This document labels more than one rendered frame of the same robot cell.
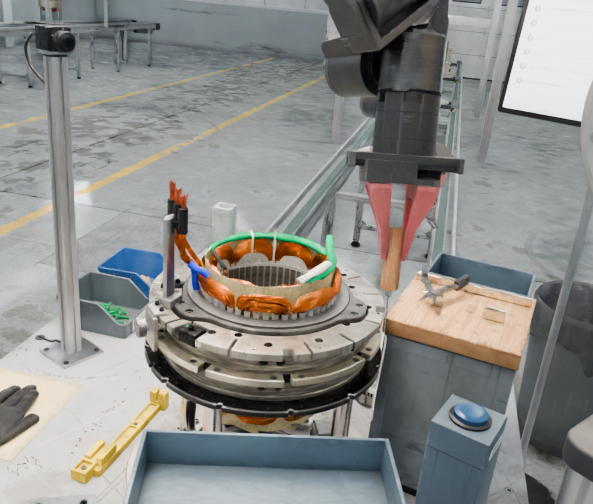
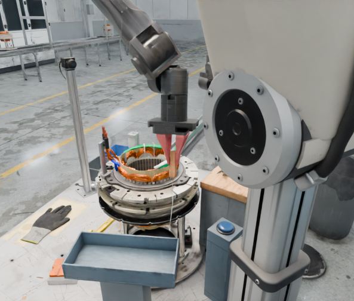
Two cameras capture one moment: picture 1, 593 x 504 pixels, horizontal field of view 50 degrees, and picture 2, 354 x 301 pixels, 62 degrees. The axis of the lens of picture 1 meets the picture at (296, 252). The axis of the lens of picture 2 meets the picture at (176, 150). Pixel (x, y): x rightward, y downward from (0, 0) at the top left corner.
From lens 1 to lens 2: 0.22 m
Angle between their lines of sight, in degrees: 10
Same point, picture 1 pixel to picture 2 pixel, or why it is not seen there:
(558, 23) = not seen: hidden behind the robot
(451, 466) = (216, 249)
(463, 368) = (234, 204)
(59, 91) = (72, 84)
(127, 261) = (117, 150)
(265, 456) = (129, 243)
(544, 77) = not seen: hidden behind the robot
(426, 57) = (175, 80)
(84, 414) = (88, 217)
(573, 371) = (333, 197)
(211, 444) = (107, 237)
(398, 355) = (208, 197)
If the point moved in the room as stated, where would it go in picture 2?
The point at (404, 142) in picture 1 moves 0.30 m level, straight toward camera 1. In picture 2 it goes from (169, 116) to (81, 194)
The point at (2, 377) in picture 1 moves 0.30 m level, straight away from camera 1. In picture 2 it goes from (59, 201) to (61, 170)
